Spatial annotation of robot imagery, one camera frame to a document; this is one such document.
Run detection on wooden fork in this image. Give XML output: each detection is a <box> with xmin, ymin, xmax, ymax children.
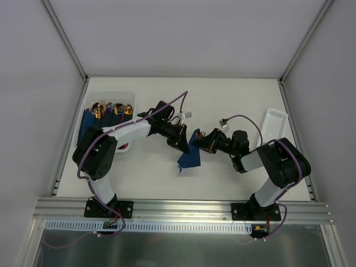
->
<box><xmin>196</xmin><ymin>131</ymin><xmax>206</xmax><ymax>139</ymax></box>

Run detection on white plastic bin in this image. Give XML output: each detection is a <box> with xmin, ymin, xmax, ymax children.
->
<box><xmin>72</xmin><ymin>91</ymin><xmax>137</xmax><ymax>149</ymax></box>

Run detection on white slotted cable duct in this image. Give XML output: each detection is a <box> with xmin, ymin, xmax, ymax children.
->
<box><xmin>44</xmin><ymin>220</ymin><xmax>252</xmax><ymax>235</ymax></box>

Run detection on purple cable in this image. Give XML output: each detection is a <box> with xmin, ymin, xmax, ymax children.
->
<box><xmin>77</xmin><ymin>90</ymin><xmax>189</xmax><ymax>238</ymax></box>
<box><xmin>222</xmin><ymin>115</ymin><xmax>304</xmax><ymax>242</ymax></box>

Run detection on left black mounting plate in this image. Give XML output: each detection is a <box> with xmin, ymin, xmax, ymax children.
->
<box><xmin>84</xmin><ymin>199</ymin><xmax>134</xmax><ymax>219</ymax></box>

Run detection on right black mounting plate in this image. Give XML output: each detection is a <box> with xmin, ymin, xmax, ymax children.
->
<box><xmin>231</xmin><ymin>202</ymin><xmax>281</xmax><ymax>221</ymax></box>

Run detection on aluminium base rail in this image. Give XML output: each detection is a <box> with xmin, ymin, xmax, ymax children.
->
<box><xmin>33</xmin><ymin>197</ymin><xmax>334</xmax><ymax>225</ymax></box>

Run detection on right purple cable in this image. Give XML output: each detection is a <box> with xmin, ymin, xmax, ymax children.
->
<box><xmin>222</xmin><ymin>115</ymin><xmax>304</xmax><ymax>242</ymax></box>

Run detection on blue paper napkin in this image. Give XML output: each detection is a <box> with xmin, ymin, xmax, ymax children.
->
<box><xmin>177</xmin><ymin>128</ymin><xmax>201</xmax><ymax>173</ymax></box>

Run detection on rolled napkin bundles with cutlery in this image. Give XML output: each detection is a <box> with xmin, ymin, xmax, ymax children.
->
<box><xmin>76</xmin><ymin>100</ymin><xmax>134</xmax><ymax>145</ymax></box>

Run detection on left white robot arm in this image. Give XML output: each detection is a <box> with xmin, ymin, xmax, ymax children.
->
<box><xmin>72</xmin><ymin>101</ymin><xmax>190</xmax><ymax>217</ymax></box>

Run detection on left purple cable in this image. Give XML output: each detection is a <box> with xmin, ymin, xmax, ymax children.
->
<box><xmin>77</xmin><ymin>90</ymin><xmax>189</xmax><ymax>238</ymax></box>

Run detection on white perforated utensil tray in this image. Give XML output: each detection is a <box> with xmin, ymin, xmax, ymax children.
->
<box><xmin>256</xmin><ymin>108</ymin><xmax>288</xmax><ymax>146</ymax></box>

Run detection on black mounting plate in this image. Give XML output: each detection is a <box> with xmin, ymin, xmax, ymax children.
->
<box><xmin>84</xmin><ymin>199</ymin><xmax>134</xmax><ymax>219</ymax></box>
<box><xmin>231</xmin><ymin>202</ymin><xmax>281</xmax><ymax>221</ymax></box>

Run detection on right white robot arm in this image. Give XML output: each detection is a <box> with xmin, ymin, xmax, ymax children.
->
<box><xmin>192</xmin><ymin>128</ymin><xmax>311</xmax><ymax>221</ymax></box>

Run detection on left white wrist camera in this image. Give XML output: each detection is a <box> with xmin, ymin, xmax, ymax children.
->
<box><xmin>180</xmin><ymin>111</ymin><xmax>192</xmax><ymax>120</ymax></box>

